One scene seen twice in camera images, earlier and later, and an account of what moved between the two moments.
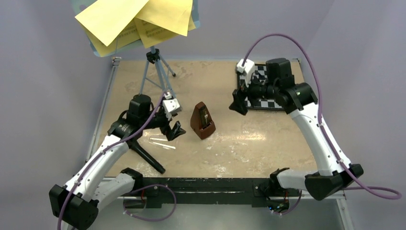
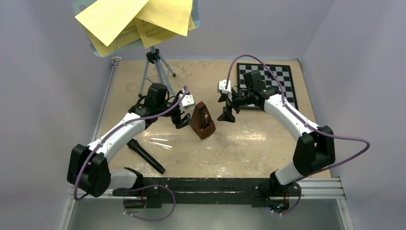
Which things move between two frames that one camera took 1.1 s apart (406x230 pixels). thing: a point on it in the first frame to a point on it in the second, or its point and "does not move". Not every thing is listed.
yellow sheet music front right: (174, 14) does not move
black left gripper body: (159, 120) to (174, 111)
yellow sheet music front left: (107, 19) does not move
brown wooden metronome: (201, 121) does not move
